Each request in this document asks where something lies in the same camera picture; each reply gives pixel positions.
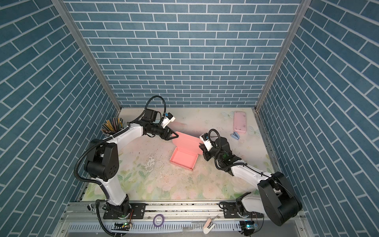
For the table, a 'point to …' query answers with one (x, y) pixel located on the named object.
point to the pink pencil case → (240, 122)
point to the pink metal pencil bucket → (121, 127)
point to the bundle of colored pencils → (112, 126)
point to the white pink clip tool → (208, 226)
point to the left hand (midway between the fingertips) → (175, 133)
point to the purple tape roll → (163, 218)
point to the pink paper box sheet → (187, 150)
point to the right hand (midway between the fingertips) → (200, 144)
